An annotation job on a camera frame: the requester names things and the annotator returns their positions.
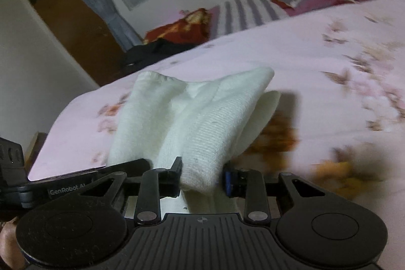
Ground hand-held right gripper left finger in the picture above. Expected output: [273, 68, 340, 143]
[84, 156, 184, 226]

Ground white knit sock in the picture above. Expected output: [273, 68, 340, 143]
[108, 67, 282, 214]

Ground brown wooden door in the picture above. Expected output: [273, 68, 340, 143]
[22, 0, 127, 87]

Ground person's left hand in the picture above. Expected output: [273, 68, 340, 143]
[0, 216, 27, 270]

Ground pink floral bed sheet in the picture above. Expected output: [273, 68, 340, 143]
[27, 0, 405, 270]

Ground grey striped cloth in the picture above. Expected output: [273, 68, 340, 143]
[210, 0, 285, 36]

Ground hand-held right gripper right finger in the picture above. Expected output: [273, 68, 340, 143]
[221, 162, 330, 224]

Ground black cloth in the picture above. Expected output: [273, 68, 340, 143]
[122, 37, 197, 74]

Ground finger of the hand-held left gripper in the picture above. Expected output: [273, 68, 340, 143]
[95, 158, 152, 177]

